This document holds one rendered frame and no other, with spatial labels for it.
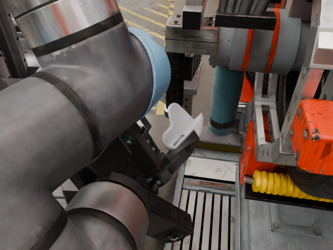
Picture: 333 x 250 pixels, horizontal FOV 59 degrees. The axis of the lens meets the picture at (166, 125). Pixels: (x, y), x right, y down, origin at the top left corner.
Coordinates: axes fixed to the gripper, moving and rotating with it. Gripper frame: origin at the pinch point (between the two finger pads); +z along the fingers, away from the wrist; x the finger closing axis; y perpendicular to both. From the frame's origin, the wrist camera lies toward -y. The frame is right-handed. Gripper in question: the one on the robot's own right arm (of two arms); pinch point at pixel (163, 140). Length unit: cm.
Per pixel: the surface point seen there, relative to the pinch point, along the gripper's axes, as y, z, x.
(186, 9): 14.7, 6.6, -12.6
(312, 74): -2.5, 2.5, -23.4
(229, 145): -45, 92, 12
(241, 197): -55, 61, 13
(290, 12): 3.5, 25.8, -27.9
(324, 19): 3.3, 3.3, -27.8
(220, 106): -12.5, 45.3, -2.1
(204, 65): -19, 193, 18
